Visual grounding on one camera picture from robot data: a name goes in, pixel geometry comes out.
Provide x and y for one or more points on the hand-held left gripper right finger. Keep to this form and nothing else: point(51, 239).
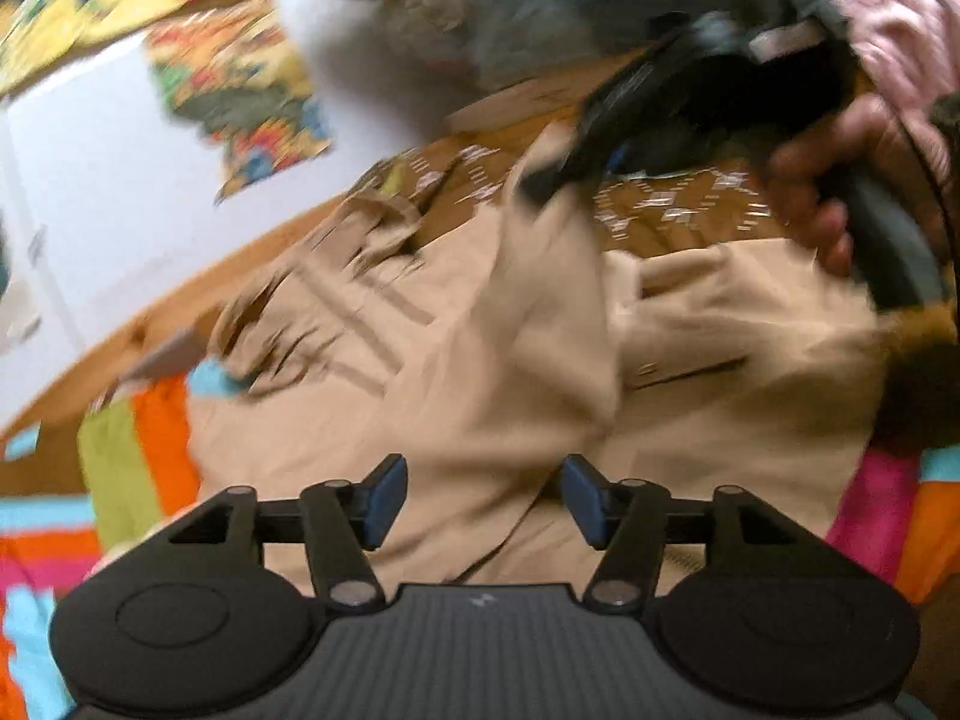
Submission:
point(585, 499)

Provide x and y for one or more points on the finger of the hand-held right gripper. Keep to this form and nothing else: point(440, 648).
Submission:
point(570, 161)

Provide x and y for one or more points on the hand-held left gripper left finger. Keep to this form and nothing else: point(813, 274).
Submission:
point(386, 499)

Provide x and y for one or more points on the beige printed garment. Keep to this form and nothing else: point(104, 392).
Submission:
point(487, 360)

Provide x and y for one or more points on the person's right forearm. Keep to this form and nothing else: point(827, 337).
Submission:
point(900, 30)

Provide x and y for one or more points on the person's right hand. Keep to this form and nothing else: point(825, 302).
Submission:
point(814, 187)

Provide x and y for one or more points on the brown printed blanket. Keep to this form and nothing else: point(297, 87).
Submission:
point(697, 210)

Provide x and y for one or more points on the grey blue cloth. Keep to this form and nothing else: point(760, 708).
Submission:
point(525, 7)

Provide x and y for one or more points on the colourful striped bedsheet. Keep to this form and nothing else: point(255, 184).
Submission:
point(157, 435)

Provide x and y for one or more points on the dark furry cloth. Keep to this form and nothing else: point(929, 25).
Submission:
point(926, 382)

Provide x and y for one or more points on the flower print wall poster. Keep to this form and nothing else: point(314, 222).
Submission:
point(240, 90)

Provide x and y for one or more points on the white wall conduit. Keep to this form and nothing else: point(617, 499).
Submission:
point(37, 247)

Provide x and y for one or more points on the yellow cartoon wall poster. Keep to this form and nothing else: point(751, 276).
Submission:
point(112, 7)

